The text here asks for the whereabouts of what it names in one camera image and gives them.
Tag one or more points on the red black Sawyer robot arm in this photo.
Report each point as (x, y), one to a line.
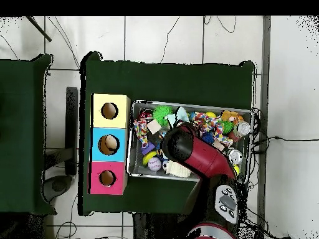
(204, 156)

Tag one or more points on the wooden box with three holes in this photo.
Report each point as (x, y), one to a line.
(122, 119)

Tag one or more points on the shallow silver mesh bin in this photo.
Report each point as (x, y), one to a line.
(135, 170)

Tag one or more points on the plain wooden block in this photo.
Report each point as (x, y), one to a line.
(154, 126)

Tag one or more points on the green spiky rubber ball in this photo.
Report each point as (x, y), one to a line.
(162, 115)

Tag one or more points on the colourful dotted cloth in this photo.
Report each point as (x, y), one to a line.
(206, 123)
(140, 129)

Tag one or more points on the cream knitted cloth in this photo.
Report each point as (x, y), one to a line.
(178, 169)

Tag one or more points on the dark green table cloth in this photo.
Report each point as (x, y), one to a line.
(162, 82)

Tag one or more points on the brown plush toy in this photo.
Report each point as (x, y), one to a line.
(229, 115)

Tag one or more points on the silver drink can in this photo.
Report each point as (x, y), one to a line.
(235, 156)

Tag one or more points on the dark green cloth side table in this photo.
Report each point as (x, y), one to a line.
(20, 137)

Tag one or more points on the black rod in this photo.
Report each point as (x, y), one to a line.
(39, 29)

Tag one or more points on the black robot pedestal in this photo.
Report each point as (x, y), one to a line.
(154, 229)

